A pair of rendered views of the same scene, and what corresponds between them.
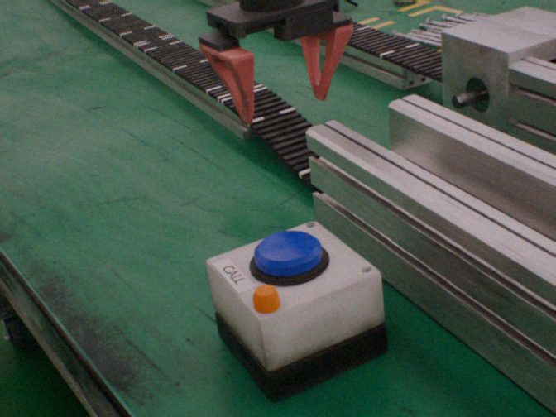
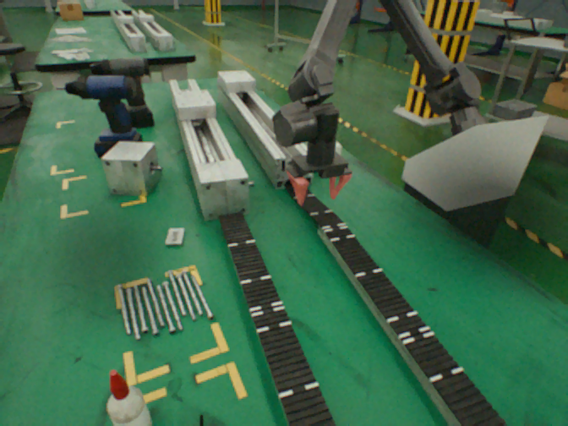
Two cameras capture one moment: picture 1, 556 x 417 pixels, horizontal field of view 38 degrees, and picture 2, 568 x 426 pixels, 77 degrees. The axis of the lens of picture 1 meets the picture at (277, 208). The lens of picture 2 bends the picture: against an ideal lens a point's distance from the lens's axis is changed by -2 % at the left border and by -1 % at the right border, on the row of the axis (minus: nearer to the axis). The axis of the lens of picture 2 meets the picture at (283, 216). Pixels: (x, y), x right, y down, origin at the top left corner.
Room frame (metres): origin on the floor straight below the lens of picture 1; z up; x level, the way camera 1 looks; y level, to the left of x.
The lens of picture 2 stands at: (1.38, -0.05, 1.24)
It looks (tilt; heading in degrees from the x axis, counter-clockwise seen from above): 34 degrees down; 183
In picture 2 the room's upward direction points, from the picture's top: 2 degrees clockwise
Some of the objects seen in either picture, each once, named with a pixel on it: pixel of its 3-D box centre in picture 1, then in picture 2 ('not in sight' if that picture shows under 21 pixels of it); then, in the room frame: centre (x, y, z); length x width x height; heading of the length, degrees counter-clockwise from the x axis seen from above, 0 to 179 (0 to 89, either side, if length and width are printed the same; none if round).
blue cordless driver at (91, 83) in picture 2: not in sight; (102, 117); (0.45, -0.62, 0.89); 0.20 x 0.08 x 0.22; 102
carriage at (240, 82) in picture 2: not in sight; (236, 84); (-0.02, -0.33, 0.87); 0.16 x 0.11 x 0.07; 23
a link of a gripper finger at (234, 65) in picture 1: (254, 69); (329, 180); (0.70, 0.00, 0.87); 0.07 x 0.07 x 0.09; 27
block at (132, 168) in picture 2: not in sight; (138, 168); (0.62, -0.46, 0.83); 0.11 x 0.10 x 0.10; 92
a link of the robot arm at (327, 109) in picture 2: not in sight; (320, 122); (0.71, -0.03, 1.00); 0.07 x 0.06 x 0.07; 132
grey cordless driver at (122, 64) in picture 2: not in sight; (120, 93); (0.23, -0.67, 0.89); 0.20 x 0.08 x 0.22; 119
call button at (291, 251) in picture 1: (289, 258); not in sight; (0.41, 0.00, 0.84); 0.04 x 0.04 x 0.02
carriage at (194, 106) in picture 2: not in sight; (194, 108); (0.28, -0.41, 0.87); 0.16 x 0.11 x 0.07; 23
